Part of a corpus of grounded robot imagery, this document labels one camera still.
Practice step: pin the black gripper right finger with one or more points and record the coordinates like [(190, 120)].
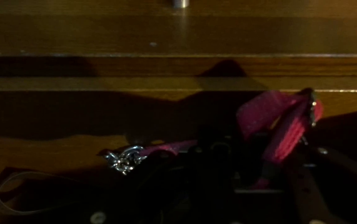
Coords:
[(311, 191)]

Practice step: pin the brown wooden cabinet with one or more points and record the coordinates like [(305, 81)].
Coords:
[(104, 38)]

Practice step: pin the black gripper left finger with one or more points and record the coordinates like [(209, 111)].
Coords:
[(211, 166)]

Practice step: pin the silver drawer knob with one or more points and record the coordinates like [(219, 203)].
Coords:
[(180, 3)]

